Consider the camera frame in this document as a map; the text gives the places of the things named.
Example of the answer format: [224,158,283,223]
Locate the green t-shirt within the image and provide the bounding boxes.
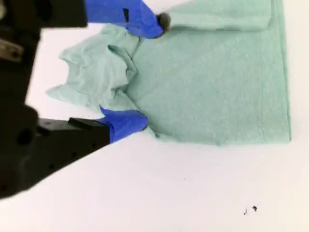
[45,0,292,147]

